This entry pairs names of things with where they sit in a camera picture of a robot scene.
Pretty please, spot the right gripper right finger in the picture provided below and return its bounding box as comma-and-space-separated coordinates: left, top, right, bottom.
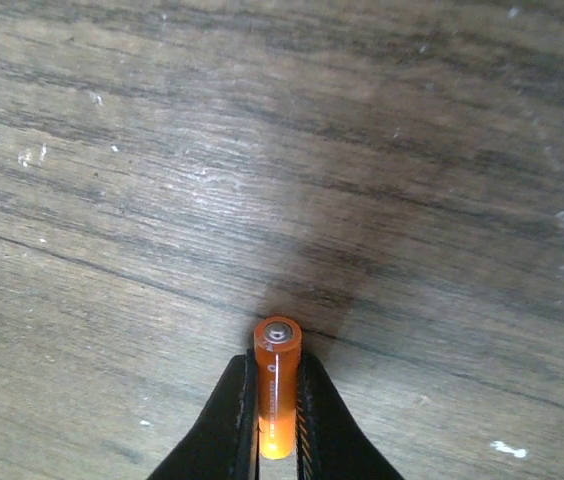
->
296, 352, 402, 480

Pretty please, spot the orange AAA battery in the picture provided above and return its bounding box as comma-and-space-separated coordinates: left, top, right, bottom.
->
253, 316, 302, 460

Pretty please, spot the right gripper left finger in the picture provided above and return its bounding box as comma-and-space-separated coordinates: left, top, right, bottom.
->
148, 352, 259, 480

